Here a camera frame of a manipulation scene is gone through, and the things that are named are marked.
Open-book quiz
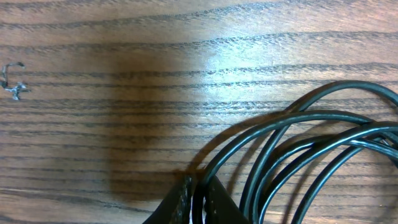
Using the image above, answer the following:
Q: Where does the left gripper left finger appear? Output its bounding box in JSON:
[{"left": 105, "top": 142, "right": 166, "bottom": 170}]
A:
[{"left": 143, "top": 175, "right": 192, "bottom": 224}]

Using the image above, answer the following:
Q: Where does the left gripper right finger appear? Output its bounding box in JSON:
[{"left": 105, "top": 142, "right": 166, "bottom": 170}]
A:
[{"left": 205, "top": 177, "right": 249, "bottom": 224}]

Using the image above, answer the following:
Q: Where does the black glossy USB cable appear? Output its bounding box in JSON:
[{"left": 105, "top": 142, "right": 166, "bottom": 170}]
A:
[{"left": 191, "top": 80, "right": 398, "bottom": 224}]

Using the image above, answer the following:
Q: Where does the black twist tie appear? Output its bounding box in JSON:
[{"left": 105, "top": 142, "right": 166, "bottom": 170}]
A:
[{"left": 0, "top": 61, "right": 32, "bottom": 101}]

